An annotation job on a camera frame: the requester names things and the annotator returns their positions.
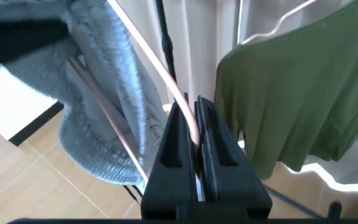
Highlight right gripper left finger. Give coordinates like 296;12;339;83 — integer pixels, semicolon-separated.
140;92;199;218

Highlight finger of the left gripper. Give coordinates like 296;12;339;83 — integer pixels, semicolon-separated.
0;19;70;71

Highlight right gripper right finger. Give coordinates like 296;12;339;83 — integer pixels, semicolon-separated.
195;95;273;218

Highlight pale grey shorts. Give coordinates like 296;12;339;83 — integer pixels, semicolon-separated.
0;0;169;203

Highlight green long-sleeved shirt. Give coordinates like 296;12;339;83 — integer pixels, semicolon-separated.
213;0;358;180

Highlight pink clothes hanger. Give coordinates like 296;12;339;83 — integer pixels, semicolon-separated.
68;0;201;182
241;0;319;45

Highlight beige curtain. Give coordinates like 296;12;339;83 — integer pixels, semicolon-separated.
116;0;358;200

